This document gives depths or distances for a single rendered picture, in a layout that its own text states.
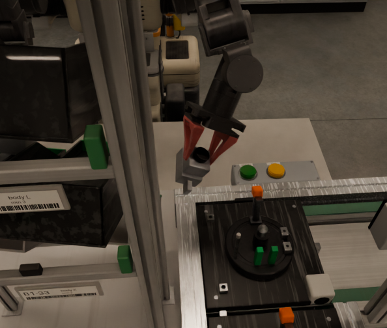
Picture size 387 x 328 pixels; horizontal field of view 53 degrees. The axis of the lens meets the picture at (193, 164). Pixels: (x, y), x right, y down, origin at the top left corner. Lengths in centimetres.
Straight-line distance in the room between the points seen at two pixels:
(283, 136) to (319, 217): 37
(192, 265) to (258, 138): 54
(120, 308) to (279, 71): 247
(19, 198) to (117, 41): 16
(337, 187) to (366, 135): 171
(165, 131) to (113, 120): 97
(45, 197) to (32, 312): 64
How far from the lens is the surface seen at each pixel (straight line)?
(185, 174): 72
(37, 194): 32
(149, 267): 41
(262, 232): 77
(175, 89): 158
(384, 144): 269
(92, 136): 27
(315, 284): 80
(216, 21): 68
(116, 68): 23
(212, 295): 78
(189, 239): 86
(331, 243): 95
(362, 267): 94
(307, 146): 122
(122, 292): 92
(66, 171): 30
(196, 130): 67
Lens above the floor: 168
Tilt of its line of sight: 47 degrees down
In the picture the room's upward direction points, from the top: straight up
